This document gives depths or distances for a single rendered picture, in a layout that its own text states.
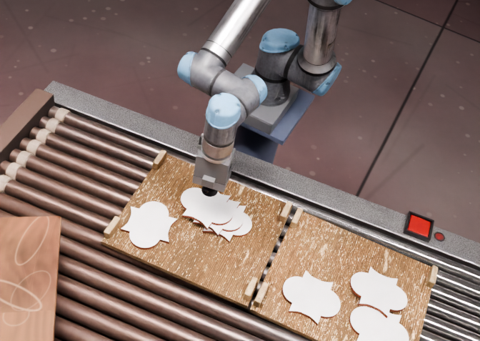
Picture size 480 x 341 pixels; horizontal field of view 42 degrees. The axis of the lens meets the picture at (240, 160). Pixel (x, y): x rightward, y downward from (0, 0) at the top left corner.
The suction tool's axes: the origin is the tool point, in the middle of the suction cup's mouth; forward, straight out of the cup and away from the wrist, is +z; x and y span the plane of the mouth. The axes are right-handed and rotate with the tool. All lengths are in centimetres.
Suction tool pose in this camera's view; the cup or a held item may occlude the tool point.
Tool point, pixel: (209, 190)
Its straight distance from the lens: 162.8
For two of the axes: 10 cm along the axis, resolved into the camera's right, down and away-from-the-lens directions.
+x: 2.7, -7.0, 6.6
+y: 9.5, 3.0, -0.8
